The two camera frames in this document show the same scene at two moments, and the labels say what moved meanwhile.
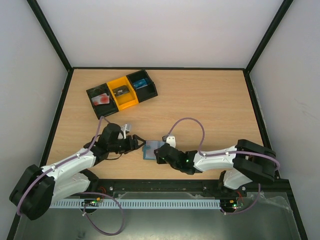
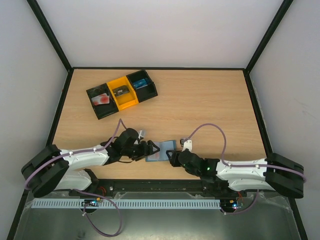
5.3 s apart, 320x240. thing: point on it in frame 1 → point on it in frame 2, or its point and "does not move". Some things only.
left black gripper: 130,147 → 143,152
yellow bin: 126,100 does not move
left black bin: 103,110 does not move
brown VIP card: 121,90 does not move
